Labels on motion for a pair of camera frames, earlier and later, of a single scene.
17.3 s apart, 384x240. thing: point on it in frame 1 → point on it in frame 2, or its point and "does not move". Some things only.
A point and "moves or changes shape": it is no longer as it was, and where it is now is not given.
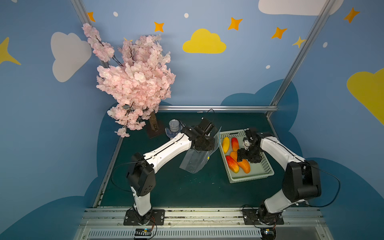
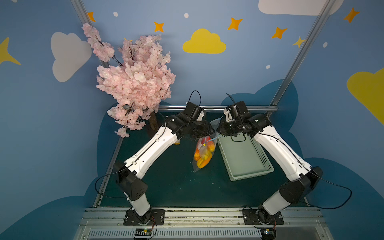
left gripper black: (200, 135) → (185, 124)
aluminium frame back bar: (218, 108) does not move
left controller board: (143, 232) does not move
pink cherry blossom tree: (137, 79) does not move
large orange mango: (244, 164) → (197, 155)
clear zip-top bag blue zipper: (193, 160) moves or changes shape
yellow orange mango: (225, 145) → (204, 160)
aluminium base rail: (104, 223) does not move
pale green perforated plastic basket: (230, 142) does not move
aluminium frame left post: (83, 16) does not move
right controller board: (268, 233) does not move
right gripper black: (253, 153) → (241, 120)
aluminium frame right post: (302, 56) does not move
